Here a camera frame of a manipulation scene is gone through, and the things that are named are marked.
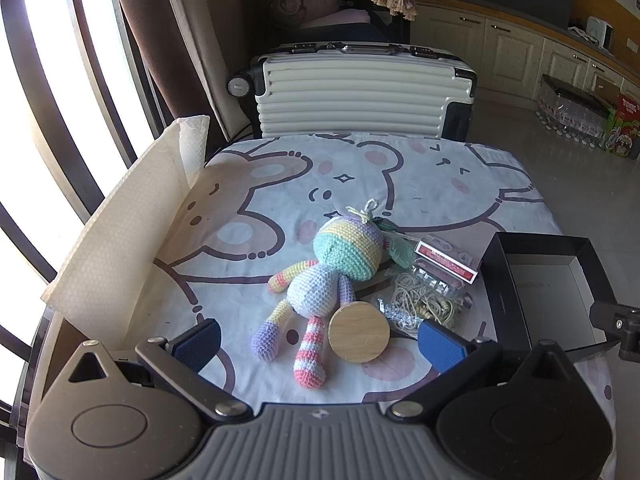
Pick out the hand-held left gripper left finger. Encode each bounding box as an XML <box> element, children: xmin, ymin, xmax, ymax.
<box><xmin>65</xmin><ymin>319</ymin><xmax>253</xmax><ymax>423</ymax></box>

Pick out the clear bag of beaded cords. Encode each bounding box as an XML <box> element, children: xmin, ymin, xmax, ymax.
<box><xmin>377</xmin><ymin>275</ymin><xmax>473</xmax><ymax>338</ymax></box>

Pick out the black cardboard box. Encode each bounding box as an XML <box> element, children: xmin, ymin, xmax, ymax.
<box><xmin>477</xmin><ymin>232</ymin><xmax>623</xmax><ymax>363</ymax></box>

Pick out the white ribbed suitcase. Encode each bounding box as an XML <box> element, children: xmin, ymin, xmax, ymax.
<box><xmin>227</xmin><ymin>42</ymin><xmax>478</xmax><ymax>141</ymax></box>

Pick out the clear blister pack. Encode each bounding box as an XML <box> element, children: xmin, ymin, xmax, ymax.
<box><xmin>410</xmin><ymin>262</ymin><xmax>473</xmax><ymax>306</ymax></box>

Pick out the pastel crochet doll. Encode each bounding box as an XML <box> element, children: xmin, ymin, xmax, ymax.
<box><xmin>251</xmin><ymin>199</ymin><xmax>423</xmax><ymax>390</ymax></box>

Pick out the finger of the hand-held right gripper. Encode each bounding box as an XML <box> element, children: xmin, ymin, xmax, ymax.
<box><xmin>590</xmin><ymin>302</ymin><xmax>640</xmax><ymax>343</ymax></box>

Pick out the black window railing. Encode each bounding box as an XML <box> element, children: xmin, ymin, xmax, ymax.
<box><xmin>0</xmin><ymin>0</ymin><xmax>166</xmax><ymax>461</ymax></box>

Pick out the brown curtain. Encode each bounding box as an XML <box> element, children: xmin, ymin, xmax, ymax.
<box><xmin>107</xmin><ymin>0</ymin><xmax>203</xmax><ymax>121</ymax></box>

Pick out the red card box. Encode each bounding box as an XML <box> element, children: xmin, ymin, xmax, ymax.
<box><xmin>414</xmin><ymin>239</ymin><xmax>480</xmax><ymax>283</ymax></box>

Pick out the red green carton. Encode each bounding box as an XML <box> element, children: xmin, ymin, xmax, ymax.
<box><xmin>605</xmin><ymin>92</ymin><xmax>640</xmax><ymax>158</ymax></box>

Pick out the round wooden lid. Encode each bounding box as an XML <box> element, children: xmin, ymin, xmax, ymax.
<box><xmin>327</xmin><ymin>300</ymin><xmax>391</xmax><ymax>361</ymax></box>

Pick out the pack of water bottles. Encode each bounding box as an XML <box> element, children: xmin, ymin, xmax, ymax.
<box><xmin>537</xmin><ymin>75</ymin><xmax>618</xmax><ymax>151</ymax></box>

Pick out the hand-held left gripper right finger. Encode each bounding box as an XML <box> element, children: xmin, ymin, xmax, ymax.
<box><xmin>387</xmin><ymin>321</ymin><xmax>576</xmax><ymax>421</ymax></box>

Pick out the brown cardboard box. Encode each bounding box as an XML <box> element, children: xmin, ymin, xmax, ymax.
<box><xmin>595</xmin><ymin>80</ymin><xmax>622</xmax><ymax>111</ymax></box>

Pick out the printed bear blanket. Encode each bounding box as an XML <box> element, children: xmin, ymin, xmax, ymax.
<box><xmin>150</xmin><ymin>132</ymin><xmax>618</xmax><ymax>461</ymax></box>

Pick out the dark blue bag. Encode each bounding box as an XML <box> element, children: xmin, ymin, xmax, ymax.
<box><xmin>300</xmin><ymin>7</ymin><xmax>411</xmax><ymax>46</ymax></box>

